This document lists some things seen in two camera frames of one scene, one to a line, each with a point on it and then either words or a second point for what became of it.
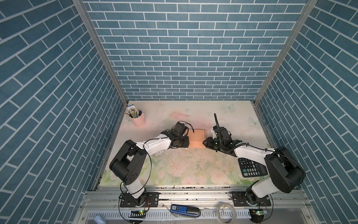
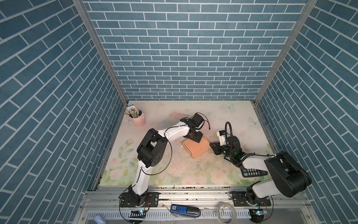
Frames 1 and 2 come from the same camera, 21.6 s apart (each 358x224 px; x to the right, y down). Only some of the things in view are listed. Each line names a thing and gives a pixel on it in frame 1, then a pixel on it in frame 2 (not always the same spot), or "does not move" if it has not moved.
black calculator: (250, 168) does not move
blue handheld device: (192, 211) does not move
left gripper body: (182, 142) → (196, 136)
